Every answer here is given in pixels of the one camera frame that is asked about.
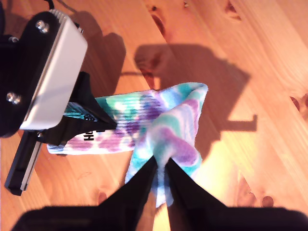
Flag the tie-dye sock with black lettering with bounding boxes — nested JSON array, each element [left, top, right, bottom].
[[47, 82, 209, 208]]

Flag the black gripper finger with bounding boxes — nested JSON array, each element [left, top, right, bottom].
[[165, 159, 229, 208], [98, 155, 158, 207], [42, 115, 116, 146], [69, 71, 117, 128]]

